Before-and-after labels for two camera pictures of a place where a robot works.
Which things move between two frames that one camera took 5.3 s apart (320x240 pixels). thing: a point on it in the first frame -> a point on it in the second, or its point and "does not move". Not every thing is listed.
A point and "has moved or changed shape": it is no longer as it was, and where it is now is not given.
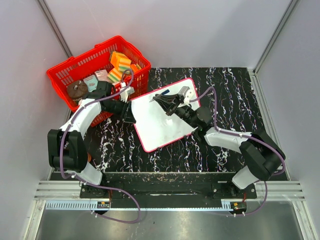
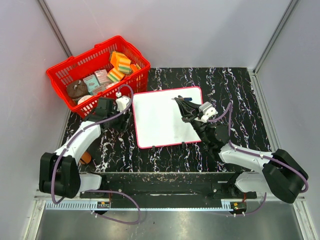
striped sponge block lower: (115, 75) does not move
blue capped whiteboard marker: (163, 93) has moved or changed shape
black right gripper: (164, 101) -> (189, 115)
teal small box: (91, 83) does not move
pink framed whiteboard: (156, 128) has moved or changed shape
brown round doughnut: (77, 89) does not move
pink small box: (102, 75) does not move
